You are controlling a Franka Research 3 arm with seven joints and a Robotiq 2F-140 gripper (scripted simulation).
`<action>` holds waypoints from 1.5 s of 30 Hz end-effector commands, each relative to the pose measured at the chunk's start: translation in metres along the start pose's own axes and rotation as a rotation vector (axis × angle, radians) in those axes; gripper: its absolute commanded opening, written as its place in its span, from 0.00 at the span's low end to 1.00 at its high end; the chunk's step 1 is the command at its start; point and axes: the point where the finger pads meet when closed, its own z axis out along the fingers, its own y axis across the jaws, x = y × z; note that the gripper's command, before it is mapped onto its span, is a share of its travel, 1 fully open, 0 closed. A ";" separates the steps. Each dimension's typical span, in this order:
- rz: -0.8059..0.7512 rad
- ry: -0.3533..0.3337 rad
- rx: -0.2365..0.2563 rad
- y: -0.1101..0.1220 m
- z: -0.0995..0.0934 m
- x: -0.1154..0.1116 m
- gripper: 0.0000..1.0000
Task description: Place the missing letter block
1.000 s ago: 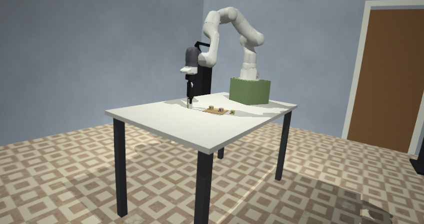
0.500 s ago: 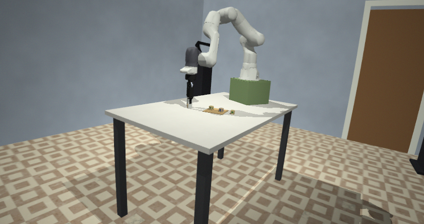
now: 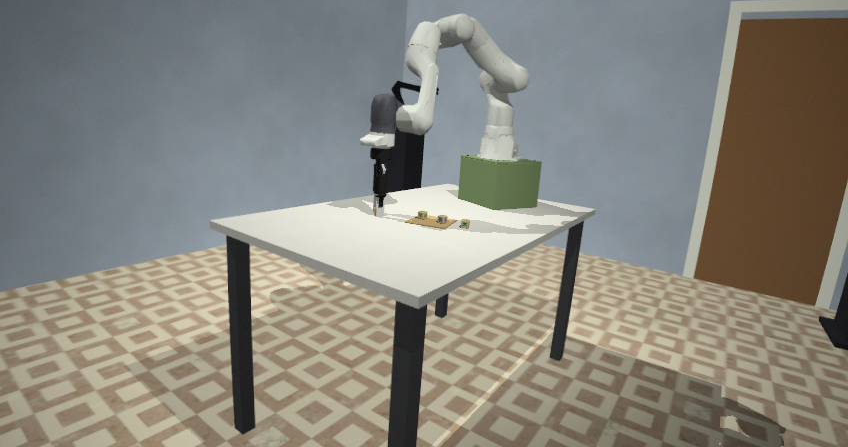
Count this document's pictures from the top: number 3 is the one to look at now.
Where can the tan flat mat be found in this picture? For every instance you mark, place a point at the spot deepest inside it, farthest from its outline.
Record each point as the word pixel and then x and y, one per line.
pixel 431 221

